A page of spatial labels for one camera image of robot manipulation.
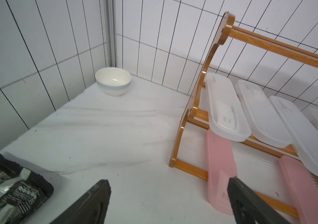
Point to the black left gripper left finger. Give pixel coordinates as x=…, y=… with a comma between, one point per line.
x=90, y=208

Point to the pink pencil case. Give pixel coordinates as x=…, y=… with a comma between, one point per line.
x=221, y=166
x=302, y=189

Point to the white ceramic bowl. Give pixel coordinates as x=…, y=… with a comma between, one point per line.
x=113, y=81

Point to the orange wooden two-tier shelf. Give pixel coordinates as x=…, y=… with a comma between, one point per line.
x=257, y=163

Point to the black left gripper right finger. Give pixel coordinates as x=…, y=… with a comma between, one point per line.
x=248, y=207

